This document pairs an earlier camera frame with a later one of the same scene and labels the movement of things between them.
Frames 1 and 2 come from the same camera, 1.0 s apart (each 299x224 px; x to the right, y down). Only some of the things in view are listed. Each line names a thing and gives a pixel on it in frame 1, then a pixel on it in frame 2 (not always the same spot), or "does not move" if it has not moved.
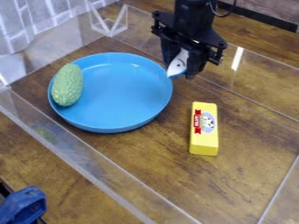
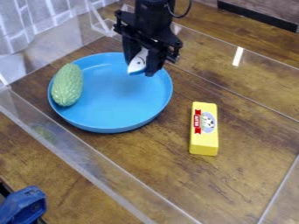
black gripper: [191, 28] to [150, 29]
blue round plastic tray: [126, 93] does not move
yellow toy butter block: [204, 130] does not move
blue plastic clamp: [23, 206] does not move
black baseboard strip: [258, 16] does not move
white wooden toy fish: [178, 67] to [138, 64]
